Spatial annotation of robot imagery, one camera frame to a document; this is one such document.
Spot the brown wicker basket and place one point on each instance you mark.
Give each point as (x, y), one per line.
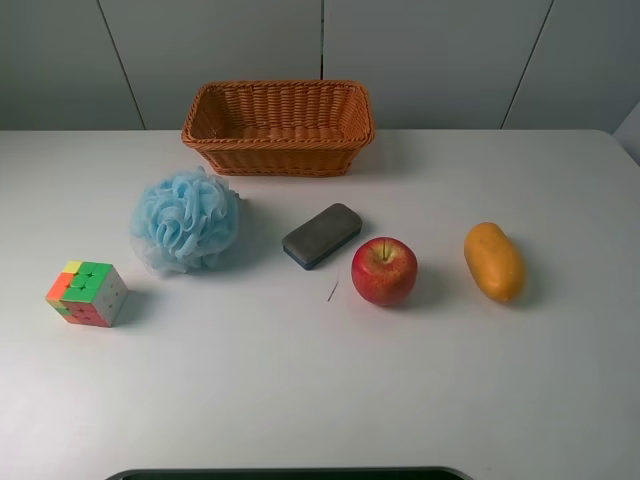
(301, 128)

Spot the orange mango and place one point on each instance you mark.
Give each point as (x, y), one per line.
(495, 263)

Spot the red apple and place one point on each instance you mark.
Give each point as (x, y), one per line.
(384, 271)

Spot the colourful puzzle cube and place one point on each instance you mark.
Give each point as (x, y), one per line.
(88, 293)

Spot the grey blue whiteboard eraser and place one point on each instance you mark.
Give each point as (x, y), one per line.
(317, 239)

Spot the blue mesh bath loofah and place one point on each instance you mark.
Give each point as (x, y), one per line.
(185, 222)

